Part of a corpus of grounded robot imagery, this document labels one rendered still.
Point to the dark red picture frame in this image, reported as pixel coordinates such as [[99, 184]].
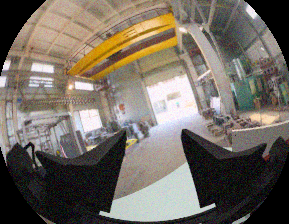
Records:
[[267, 157]]

